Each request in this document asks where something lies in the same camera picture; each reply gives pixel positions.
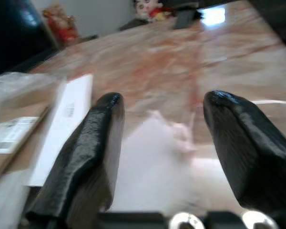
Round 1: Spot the small dark flat object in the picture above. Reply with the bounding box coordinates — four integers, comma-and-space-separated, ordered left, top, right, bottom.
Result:
173, 9, 199, 30

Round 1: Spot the crumpled white tissue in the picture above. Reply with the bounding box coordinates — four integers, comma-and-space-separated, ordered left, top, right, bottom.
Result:
125, 110, 229, 212

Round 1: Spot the black furniture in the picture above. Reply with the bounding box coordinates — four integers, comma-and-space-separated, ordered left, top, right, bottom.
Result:
247, 0, 286, 48

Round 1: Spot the doll in red clothes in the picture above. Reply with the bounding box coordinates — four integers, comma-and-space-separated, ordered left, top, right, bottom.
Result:
133, 0, 174, 22

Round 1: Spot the red and gold figurine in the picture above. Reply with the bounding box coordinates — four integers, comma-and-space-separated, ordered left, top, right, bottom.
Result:
41, 4, 80, 43

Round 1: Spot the long white box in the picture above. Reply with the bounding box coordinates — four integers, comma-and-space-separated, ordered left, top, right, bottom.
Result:
28, 74, 94, 187

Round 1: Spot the thin white cable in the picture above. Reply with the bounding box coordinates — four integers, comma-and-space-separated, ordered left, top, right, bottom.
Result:
252, 99, 286, 107

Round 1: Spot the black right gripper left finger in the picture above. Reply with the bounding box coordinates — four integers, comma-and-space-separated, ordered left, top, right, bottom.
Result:
25, 92, 126, 229

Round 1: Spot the cardboard box with white label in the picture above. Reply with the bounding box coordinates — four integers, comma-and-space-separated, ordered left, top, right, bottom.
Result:
0, 96, 53, 183

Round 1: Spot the clear plastic bag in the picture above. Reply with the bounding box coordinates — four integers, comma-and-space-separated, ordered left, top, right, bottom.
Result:
0, 72, 68, 108

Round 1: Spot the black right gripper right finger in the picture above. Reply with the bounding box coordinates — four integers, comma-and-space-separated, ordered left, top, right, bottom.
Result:
203, 90, 286, 217

